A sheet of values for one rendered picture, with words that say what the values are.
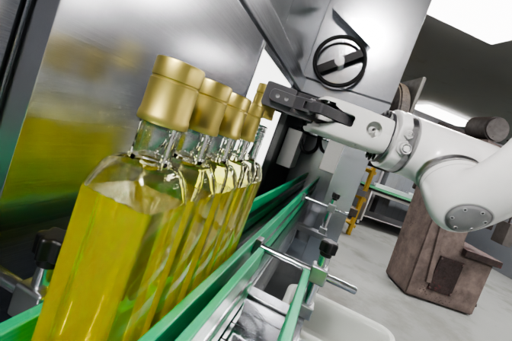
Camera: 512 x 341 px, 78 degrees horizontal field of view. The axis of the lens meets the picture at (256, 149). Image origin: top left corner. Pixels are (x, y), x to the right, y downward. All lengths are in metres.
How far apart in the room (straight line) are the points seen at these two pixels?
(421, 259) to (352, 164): 3.18
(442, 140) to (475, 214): 0.10
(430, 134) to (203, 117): 0.30
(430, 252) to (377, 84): 3.30
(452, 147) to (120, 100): 0.40
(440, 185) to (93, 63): 0.39
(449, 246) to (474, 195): 4.14
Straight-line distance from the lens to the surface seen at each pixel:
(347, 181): 1.35
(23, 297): 0.31
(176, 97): 0.21
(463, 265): 4.70
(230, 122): 0.32
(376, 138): 0.42
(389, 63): 1.41
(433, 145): 0.46
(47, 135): 0.33
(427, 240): 4.39
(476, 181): 0.41
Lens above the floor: 1.31
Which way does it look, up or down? 4 degrees down
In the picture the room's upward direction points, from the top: 20 degrees clockwise
